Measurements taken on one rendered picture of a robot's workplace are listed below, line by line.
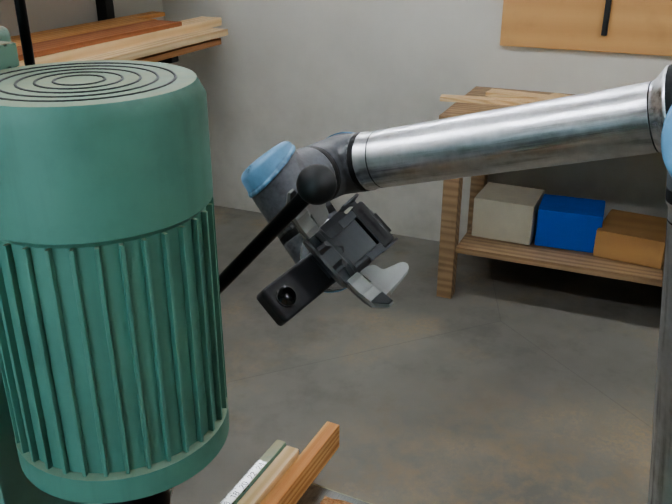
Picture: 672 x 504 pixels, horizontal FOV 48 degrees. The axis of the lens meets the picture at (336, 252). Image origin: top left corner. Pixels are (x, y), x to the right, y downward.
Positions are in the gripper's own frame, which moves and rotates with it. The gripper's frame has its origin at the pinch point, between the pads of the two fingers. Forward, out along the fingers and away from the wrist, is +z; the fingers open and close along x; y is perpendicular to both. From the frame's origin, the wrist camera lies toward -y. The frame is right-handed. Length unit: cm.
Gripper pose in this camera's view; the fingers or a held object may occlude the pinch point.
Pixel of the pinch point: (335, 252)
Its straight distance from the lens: 75.8
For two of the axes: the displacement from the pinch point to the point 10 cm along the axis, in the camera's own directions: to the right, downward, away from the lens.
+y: 7.4, -6.6, 1.1
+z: 0.7, -0.8, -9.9
